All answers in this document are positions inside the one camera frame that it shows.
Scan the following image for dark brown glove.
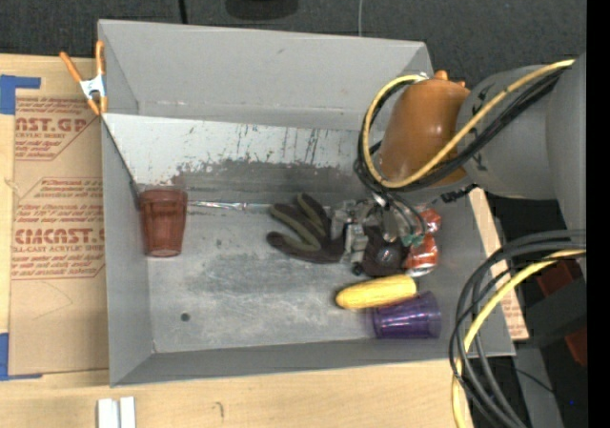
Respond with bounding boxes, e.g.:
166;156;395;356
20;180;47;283
265;192;406;278

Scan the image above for yellow corn cob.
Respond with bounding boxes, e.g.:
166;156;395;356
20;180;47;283
335;274;418;311

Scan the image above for orange crumpled packet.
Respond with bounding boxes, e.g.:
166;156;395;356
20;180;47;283
403;208;442;278

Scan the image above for purple translucent cup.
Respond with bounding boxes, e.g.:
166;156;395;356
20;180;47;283
371;291;442;340

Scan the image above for grey metal bin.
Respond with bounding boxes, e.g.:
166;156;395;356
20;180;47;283
96;19;517;388

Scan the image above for red-brown translucent cup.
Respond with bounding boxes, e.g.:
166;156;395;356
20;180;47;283
138;187;189;258

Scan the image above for brown cardboard board, red print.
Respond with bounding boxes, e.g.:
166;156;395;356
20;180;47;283
0;52;530;378

